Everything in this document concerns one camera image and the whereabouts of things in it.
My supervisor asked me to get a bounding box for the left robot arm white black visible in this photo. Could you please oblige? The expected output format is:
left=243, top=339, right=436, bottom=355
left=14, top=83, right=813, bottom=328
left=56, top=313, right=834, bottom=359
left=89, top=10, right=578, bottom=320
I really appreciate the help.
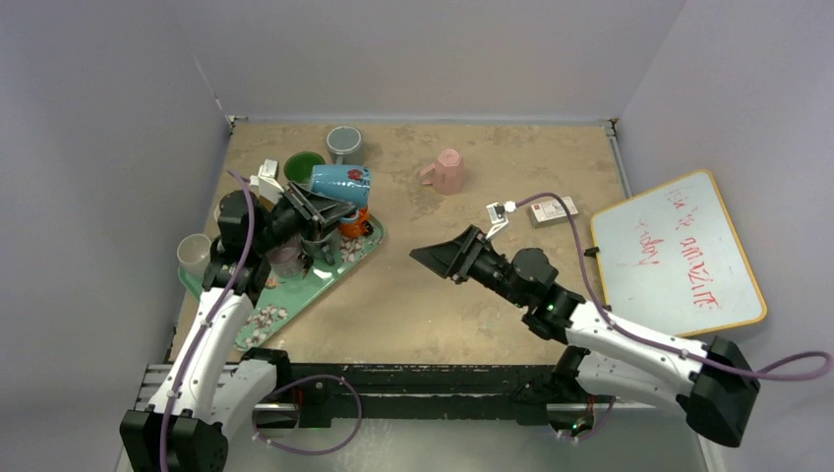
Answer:
left=119, top=184, right=357, bottom=471

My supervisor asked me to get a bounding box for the grey-blue mug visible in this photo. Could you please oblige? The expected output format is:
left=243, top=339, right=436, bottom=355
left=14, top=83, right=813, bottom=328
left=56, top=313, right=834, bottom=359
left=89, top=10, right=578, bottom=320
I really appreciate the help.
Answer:
left=300, top=231, right=341, bottom=266

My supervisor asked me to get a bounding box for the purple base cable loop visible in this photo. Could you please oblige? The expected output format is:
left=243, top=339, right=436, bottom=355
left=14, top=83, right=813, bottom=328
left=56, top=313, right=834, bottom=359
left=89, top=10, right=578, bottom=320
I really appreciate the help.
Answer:
left=252, top=374, right=363, bottom=457

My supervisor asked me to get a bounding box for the small red white box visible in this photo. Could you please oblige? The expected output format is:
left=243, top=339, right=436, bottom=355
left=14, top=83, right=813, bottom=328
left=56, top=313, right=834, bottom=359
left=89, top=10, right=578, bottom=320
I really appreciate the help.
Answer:
left=527, top=197, right=578, bottom=228

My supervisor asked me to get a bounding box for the whiteboard with yellow frame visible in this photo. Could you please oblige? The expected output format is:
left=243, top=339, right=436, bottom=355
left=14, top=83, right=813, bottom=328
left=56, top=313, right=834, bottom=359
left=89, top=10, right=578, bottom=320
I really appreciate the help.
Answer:
left=590, top=169, right=768, bottom=336

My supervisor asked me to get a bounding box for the orange mug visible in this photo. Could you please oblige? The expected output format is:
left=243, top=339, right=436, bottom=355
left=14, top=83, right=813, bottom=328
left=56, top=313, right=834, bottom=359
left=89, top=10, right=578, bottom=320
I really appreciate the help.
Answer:
left=339, top=207, right=375, bottom=239

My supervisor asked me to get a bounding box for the white-grey mug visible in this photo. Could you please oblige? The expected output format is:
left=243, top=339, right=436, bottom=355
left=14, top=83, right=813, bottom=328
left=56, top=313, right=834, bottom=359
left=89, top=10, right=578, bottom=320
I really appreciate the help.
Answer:
left=176, top=233, right=211, bottom=282

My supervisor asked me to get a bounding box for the grey-teal mug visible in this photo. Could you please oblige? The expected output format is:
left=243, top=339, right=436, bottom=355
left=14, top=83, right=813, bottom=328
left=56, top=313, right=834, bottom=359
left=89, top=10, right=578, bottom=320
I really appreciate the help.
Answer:
left=326, top=126, right=364, bottom=165

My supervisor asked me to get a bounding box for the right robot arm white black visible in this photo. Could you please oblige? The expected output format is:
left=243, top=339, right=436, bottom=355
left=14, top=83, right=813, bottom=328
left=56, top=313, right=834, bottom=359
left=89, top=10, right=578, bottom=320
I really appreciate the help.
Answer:
left=409, top=226, right=760, bottom=447

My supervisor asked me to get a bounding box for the blue mug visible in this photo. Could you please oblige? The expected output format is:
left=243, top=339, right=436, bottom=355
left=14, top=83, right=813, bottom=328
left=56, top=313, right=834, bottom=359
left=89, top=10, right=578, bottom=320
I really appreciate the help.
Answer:
left=309, top=164, right=372, bottom=208

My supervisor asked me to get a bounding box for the green floral tray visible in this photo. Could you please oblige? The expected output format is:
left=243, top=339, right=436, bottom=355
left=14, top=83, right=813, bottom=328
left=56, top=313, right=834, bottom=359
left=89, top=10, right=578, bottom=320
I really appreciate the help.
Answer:
left=178, top=214, right=387, bottom=353

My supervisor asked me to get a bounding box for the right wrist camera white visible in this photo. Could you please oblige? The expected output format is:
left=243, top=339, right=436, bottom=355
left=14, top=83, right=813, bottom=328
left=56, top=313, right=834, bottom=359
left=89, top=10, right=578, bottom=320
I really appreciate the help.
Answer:
left=486, top=201, right=517, bottom=241

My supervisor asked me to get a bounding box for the cream floral mug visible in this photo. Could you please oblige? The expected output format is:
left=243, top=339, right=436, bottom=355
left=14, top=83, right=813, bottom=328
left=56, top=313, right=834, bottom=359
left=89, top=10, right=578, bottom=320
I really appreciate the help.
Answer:
left=283, top=151, right=326, bottom=185

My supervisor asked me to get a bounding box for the purple mug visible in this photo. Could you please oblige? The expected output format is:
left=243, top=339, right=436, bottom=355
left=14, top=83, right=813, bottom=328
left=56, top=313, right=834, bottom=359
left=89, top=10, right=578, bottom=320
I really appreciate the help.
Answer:
left=268, top=239, right=313, bottom=281

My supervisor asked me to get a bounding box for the pink faceted mug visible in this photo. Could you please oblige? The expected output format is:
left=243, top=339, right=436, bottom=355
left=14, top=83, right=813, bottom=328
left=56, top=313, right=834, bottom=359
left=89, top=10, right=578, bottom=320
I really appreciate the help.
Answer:
left=419, top=148, right=465, bottom=196

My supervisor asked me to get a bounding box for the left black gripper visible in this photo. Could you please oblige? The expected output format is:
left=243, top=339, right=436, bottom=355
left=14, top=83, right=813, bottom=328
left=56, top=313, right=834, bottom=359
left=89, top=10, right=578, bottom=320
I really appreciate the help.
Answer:
left=252, top=182, right=355, bottom=255

